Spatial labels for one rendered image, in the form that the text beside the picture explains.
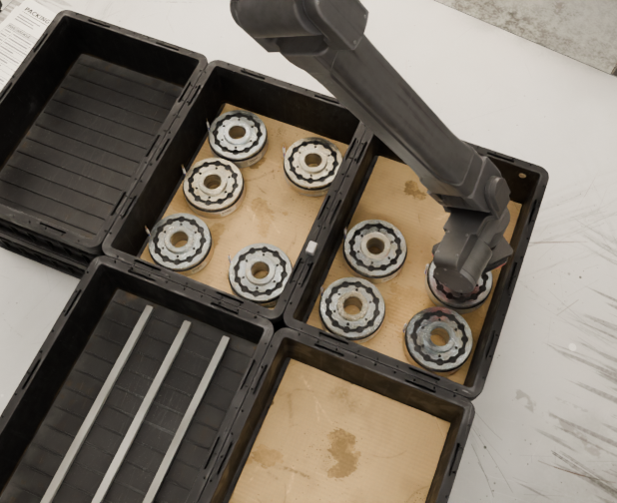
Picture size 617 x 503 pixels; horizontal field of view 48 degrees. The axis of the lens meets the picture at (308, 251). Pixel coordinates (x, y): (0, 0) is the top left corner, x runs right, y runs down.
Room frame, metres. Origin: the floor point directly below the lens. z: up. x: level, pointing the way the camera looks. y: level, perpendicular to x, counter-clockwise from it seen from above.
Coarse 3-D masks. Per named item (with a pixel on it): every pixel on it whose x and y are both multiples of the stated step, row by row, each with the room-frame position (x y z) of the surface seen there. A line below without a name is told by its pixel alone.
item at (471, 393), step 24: (360, 144) 0.62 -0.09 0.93; (528, 168) 0.57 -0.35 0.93; (336, 216) 0.49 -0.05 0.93; (528, 216) 0.48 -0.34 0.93; (528, 240) 0.44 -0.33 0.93; (312, 264) 0.41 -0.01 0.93; (504, 288) 0.37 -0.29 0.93; (288, 312) 0.34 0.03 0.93; (504, 312) 0.33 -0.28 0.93; (312, 336) 0.30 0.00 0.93; (336, 336) 0.30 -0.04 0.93; (384, 360) 0.26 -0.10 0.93; (480, 360) 0.26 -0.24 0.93; (456, 384) 0.23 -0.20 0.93; (480, 384) 0.22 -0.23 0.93
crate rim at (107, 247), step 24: (240, 72) 0.77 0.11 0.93; (192, 96) 0.72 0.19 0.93; (312, 96) 0.72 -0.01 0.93; (168, 144) 0.63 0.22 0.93; (336, 192) 0.53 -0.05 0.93; (120, 216) 0.50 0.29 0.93; (312, 240) 0.45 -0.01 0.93; (144, 264) 0.42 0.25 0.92; (192, 288) 0.38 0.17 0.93; (216, 288) 0.38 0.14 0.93; (288, 288) 0.37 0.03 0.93; (264, 312) 0.34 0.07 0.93
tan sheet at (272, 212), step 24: (264, 120) 0.74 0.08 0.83; (288, 144) 0.69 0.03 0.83; (336, 144) 0.69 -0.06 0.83; (264, 168) 0.64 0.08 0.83; (264, 192) 0.59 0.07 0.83; (288, 192) 0.59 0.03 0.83; (240, 216) 0.55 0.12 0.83; (264, 216) 0.55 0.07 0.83; (288, 216) 0.55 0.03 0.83; (312, 216) 0.54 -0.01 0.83; (216, 240) 0.50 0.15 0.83; (240, 240) 0.50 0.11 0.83; (264, 240) 0.50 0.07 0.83; (288, 240) 0.50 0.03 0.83; (216, 264) 0.46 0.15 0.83
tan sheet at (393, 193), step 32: (384, 160) 0.65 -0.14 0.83; (384, 192) 0.59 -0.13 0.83; (416, 192) 0.59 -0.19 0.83; (352, 224) 0.53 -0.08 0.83; (416, 224) 0.52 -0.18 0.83; (512, 224) 0.52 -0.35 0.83; (416, 256) 0.46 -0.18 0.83; (384, 288) 0.41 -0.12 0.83; (416, 288) 0.41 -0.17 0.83; (384, 320) 0.35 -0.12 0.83; (480, 320) 0.35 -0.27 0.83; (384, 352) 0.30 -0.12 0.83
